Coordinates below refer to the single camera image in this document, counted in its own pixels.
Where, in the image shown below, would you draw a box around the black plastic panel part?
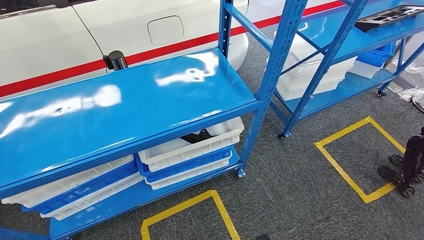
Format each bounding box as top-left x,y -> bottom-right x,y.
180,128 -> 218,145
354,4 -> 424,33

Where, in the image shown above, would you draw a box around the stacked white plastic crates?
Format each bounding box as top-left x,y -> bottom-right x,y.
266,33 -> 358,102

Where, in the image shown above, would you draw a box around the clear plastic wrap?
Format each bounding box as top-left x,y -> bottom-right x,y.
387,59 -> 424,102

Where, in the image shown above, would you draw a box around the humanoid robot with black legs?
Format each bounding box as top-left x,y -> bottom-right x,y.
378,126 -> 424,199

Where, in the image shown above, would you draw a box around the round silver stand base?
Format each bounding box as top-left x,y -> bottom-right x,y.
411,94 -> 424,114

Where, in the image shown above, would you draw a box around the black stanchion post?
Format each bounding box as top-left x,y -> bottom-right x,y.
102,50 -> 129,72

